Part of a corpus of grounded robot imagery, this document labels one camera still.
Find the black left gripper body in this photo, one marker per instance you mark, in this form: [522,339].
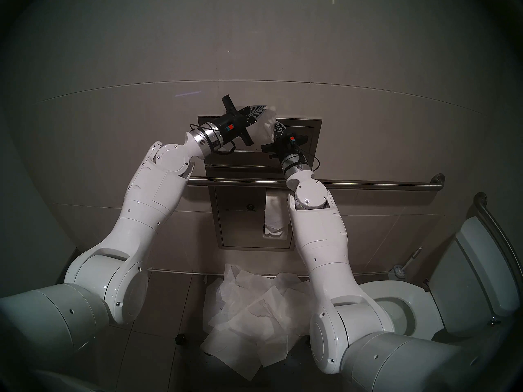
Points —
[242,125]

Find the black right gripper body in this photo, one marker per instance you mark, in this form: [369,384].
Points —
[282,148]

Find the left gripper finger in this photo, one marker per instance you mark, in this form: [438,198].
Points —
[253,115]
[254,108]

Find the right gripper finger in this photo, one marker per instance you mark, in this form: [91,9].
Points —
[282,128]
[276,130]

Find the white paper toilet seat cover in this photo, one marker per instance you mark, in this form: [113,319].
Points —
[263,125]

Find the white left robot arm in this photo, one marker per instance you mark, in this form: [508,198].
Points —
[143,199]

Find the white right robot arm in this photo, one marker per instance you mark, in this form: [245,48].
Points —
[322,240]

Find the white toilet paper roll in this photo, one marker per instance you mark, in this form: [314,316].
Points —
[273,215]

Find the white toilet brush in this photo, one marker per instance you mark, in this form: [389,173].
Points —
[398,269]

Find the white toilet bowl with seat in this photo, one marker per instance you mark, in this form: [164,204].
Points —
[425,309]

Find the white toilet tank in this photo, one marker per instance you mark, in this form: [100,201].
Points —
[470,272]

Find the chrome toilet fitting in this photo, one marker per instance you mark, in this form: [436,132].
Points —
[494,321]

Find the long steel grab bar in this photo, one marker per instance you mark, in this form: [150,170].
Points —
[367,185]

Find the pile of white paper sheets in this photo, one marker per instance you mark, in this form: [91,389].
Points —
[253,309]

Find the black round floor knob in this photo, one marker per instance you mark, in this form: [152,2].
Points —
[180,339]

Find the short steel grab bar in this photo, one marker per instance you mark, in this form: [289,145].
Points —
[490,221]

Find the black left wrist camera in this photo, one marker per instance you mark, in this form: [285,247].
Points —
[229,127]

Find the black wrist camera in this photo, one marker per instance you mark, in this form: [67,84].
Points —
[229,127]
[296,140]

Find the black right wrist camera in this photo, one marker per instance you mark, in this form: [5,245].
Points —
[296,140]

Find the stainless steel wall dispenser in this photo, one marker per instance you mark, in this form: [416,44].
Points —
[237,232]

